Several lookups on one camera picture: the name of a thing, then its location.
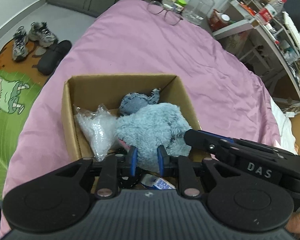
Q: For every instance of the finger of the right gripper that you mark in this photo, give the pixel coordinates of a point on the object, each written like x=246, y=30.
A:
x=226, y=149
x=216, y=139

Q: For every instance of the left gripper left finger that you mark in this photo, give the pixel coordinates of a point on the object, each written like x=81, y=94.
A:
x=107, y=185

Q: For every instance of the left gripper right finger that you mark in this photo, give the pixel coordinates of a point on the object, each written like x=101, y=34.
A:
x=184, y=171

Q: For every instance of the clear plastic pellet bag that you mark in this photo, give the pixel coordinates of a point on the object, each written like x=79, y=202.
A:
x=99, y=128

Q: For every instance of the grey fluffy paw slipper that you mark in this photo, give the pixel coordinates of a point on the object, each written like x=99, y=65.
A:
x=153, y=126

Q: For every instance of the blue denim fish plush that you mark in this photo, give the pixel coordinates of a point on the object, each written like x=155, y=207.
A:
x=133, y=102

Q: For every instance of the black felt plush toy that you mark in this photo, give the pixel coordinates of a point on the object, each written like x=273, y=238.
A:
x=128, y=172

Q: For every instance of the right hand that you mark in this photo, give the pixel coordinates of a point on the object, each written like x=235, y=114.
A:
x=298, y=222

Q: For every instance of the brown cardboard box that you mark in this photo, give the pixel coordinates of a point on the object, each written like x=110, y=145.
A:
x=90, y=91

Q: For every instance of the paper shopping bag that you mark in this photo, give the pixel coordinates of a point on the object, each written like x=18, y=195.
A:
x=234, y=43

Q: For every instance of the white keyboard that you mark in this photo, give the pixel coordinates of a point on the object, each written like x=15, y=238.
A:
x=292, y=28

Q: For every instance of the red label water bottle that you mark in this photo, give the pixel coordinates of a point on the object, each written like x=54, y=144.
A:
x=269, y=11

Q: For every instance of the white desk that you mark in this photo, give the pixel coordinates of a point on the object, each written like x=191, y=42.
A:
x=260, y=53

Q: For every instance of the green cartoon floor mat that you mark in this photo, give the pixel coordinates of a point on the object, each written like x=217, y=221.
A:
x=17, y=95

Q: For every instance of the pink bed sheet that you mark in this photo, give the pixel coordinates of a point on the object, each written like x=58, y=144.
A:
x=45, y=195

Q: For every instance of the large clear water jug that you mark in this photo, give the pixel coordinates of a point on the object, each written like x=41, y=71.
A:
x=196, y=10

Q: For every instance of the black slipper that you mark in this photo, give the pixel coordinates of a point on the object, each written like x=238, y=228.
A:
x=52, y=57

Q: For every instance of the green lid jar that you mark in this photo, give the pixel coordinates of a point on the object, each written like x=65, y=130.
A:
x=180, y=5

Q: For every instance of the grey sneaker near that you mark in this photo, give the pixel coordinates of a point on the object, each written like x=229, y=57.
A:
x=19, y=49

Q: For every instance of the grey sneaker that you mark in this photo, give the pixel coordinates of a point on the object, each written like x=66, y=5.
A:
x=19, y=49
x=40, y=33

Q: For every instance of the grey sneaker far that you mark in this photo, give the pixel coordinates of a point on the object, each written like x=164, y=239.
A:
x=40, y=33

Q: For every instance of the purple frame eyeglasses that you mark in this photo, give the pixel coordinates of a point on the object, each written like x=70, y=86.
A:
x=170, y=16

